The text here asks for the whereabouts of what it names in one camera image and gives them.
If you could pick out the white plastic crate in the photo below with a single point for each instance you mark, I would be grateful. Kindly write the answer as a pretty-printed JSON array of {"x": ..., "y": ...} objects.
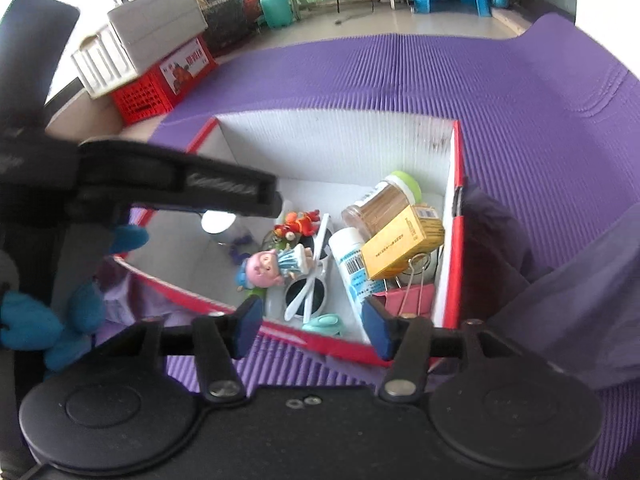
[{"x": 138, "y": 34}]

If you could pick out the purple trouser leg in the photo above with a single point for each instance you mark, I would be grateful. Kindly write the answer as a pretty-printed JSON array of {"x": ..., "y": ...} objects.
[
  {"x": 582, "y": 316},
  {"x": 128, "y": 300}
]

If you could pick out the blue gloved left hand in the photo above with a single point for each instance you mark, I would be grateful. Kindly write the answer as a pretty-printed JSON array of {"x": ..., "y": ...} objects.
[{"x": 29, "y": 325}]

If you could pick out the white frame sunglasses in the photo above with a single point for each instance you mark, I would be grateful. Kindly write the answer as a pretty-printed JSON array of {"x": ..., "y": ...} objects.
[{"x": 306, "y": 294}]

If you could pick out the teal spray bottle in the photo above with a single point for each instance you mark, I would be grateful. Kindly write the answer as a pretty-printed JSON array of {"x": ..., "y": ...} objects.
[{"x": 277, "y": 13}]

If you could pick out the purple trouser leg right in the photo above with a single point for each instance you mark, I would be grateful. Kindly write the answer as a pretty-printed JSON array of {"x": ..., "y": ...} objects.
[{"x": 582, "y": 316}]

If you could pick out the purple foam mat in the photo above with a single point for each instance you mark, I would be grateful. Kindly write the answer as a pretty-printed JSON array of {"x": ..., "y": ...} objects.
[{"x": 550, "y": 122}]

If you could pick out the dark woven basket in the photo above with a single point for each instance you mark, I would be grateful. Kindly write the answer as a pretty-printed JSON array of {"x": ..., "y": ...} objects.
[{"x": 229, "y": 22}]

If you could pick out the silver cap small jar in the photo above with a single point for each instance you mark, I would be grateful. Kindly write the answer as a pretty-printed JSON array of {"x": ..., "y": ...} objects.
[{"x": 225, "y": 228}]

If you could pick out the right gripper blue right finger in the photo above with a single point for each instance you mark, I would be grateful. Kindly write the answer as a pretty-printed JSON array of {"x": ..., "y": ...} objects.
[{"x": 403, "y": 342}]

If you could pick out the white blue tube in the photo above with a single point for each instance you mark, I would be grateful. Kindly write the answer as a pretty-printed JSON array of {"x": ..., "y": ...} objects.
[{"x": 345, "y": 246}]

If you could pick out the yellow small carton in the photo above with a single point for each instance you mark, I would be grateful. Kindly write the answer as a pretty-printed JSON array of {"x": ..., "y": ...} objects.
[{"x": 416, "y": 230}]

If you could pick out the red orange toy figure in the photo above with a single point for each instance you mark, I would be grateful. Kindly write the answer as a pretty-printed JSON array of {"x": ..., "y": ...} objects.
[{"x": 298, "y": 224}]

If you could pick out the red white cardboard box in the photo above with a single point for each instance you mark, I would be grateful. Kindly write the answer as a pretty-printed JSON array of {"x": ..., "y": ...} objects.
[{"x": 324, "y": 160}]

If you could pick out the red plastic crate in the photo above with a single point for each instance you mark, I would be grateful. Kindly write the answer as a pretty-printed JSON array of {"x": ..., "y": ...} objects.
[{"x": 167, "y": 83}]

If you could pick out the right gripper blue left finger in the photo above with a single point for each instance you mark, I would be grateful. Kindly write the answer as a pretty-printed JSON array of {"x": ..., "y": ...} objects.
[{"x": 219, "y": 341}]

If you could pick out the pink head doll figurine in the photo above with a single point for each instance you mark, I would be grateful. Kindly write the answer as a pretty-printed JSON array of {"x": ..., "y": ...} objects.
[{"x": 297, "y": 259}]

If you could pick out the purple trouser leg left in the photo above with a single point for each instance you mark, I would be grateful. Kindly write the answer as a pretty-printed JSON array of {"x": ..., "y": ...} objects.
[{"x": 128, "y": 300}]

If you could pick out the green lid toothpick jar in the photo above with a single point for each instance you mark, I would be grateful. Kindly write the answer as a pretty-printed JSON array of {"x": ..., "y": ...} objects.
[{"x": 382, "y": 203}]

